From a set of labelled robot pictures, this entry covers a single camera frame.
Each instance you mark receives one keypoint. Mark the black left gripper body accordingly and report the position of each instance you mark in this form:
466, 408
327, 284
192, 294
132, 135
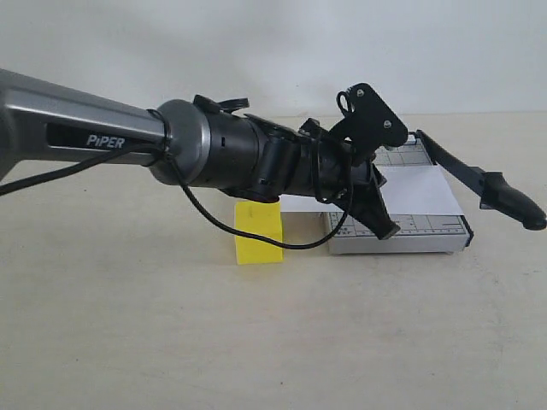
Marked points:
335, 175

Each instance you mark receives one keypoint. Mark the white paper strip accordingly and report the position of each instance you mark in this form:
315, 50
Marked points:
418, 190

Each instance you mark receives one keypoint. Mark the black cutter blade lever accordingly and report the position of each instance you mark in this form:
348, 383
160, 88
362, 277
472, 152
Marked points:
493, 190

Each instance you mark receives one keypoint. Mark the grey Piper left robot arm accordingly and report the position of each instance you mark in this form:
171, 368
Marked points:
210, 144

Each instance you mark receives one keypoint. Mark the grey paper cutter base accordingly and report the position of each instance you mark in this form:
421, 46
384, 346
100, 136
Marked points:
417, 233

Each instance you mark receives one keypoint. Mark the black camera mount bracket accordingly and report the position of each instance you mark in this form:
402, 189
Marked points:
367, 122

